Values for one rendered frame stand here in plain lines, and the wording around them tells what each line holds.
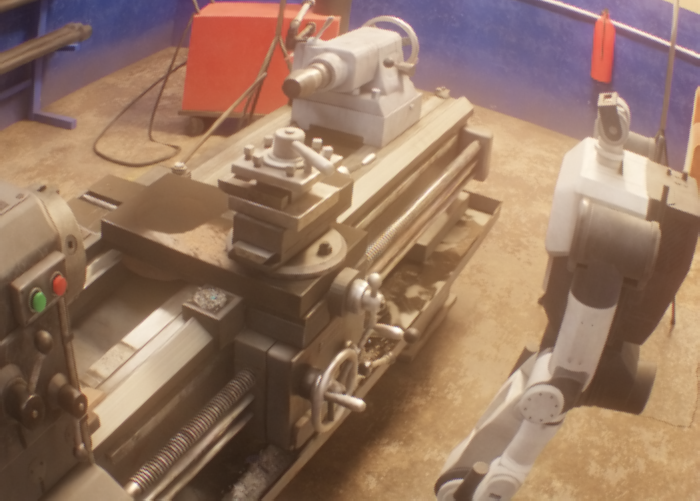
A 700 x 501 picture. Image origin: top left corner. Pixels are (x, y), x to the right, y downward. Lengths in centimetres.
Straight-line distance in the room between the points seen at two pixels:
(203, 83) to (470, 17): 198
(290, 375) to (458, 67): 433
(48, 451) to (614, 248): 94
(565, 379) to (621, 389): 29
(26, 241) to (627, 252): 86
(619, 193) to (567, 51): 440
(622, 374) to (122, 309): 118
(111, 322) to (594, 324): 116
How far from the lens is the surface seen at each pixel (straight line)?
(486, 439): 167
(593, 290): 121
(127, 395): 156
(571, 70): 570
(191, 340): 173
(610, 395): 155
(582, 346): 126
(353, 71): 252
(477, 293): 367
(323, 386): 177
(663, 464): 296
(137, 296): 207
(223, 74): 479
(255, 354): 180
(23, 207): 116
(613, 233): 118
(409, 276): 290
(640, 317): 142
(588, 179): 131
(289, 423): 189
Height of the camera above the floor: 183
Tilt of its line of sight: 28 degrees down
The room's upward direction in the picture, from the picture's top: 7 degrees clockwise
